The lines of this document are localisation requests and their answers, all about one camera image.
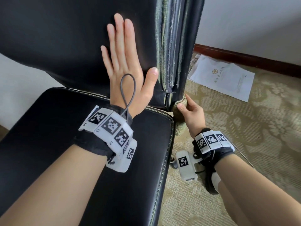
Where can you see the person's left hand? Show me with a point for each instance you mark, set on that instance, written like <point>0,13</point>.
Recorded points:
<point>124,77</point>

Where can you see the person's right hand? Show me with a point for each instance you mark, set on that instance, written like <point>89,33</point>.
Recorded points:
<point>195,120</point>

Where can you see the green cleaning cloth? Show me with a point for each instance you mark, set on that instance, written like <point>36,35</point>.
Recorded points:
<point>178,115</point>

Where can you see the black leather chair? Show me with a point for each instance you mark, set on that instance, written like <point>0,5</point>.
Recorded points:
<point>61,40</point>

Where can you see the person's right forearm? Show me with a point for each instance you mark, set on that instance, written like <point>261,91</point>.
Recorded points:
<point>268,195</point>

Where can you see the person's left forearm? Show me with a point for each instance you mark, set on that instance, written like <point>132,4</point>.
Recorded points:
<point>47,195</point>

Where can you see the person's right leg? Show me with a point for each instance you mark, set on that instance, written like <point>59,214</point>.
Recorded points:
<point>230,204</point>

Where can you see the white marker right wristband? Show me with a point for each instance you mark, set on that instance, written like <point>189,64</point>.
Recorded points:
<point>211,139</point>

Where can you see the white marker wristband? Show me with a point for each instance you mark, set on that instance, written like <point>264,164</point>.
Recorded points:
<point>110,124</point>
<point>211,139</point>

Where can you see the white marker left wristband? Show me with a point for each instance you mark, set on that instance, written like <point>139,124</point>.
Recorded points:
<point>110,124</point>

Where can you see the white paper sheet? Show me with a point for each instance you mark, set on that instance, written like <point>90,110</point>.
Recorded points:
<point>225,77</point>

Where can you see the black shoe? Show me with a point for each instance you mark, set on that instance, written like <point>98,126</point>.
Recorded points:
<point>210,183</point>

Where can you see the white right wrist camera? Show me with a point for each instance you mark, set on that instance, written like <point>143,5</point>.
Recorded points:
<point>184,164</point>

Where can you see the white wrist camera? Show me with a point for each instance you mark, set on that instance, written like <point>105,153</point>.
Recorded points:
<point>184,164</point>
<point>127,156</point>

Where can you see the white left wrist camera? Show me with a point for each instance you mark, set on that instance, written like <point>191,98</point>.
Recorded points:
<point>127,156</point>

